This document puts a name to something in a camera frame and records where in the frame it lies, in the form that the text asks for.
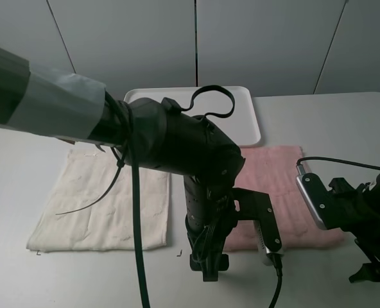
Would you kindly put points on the pink towel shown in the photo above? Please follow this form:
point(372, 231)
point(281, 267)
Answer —
point(272, 170)

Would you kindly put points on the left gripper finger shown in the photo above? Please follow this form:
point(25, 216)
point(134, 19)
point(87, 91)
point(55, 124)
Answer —
point(209, 272)

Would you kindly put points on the white rectangular plastic tray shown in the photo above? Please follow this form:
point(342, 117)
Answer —
point(242, 126)

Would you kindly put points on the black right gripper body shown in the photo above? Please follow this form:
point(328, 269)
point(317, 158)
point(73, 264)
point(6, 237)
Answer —
point(351, 213)

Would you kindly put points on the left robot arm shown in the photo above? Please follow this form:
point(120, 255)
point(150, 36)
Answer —
point(157, 135)

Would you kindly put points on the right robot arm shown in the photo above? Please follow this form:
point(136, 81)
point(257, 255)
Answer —
point(373, 199)

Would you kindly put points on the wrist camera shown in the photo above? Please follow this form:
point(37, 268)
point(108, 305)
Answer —
point(316, 198)
point(257, 207)

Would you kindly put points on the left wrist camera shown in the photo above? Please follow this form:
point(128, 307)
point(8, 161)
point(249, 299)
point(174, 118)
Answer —
point(257, 207)

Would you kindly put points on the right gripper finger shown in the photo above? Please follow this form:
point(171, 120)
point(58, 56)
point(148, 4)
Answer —
point(368, 272)

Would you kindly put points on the cream white towel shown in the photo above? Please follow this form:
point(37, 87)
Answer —
point(86, 211)

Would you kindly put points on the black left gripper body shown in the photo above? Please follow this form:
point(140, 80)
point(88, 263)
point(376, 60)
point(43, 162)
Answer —
point(207, 242)

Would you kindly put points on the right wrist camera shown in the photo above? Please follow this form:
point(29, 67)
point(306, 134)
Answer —
point(316, 198)

